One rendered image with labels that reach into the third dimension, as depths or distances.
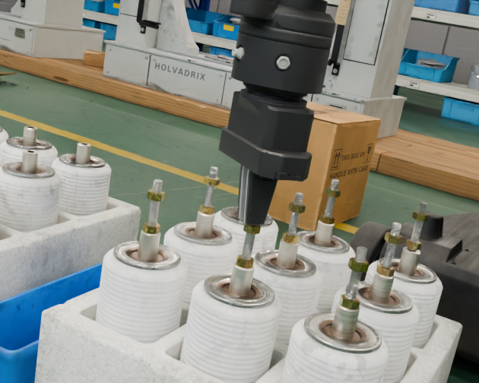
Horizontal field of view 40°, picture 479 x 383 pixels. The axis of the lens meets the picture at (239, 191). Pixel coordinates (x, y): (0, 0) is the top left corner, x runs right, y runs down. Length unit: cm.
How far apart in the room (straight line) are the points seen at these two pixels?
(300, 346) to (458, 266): 57
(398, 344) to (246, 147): 28
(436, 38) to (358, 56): 645
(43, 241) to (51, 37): 310
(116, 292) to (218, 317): 13
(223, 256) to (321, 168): 95
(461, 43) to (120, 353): 868
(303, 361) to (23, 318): 45
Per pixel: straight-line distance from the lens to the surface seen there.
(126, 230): 113
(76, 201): 108
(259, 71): 60
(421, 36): 937
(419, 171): 268
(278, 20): 60
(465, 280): 114
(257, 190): 65
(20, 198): 99
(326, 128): 172
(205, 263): 81
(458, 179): 265
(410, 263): 86
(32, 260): 97
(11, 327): 95
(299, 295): 77
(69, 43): 412
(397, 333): 74
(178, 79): 327
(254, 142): 62
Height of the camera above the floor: 53
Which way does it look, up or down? 15 degrees down
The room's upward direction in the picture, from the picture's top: 10 degrees clockwise
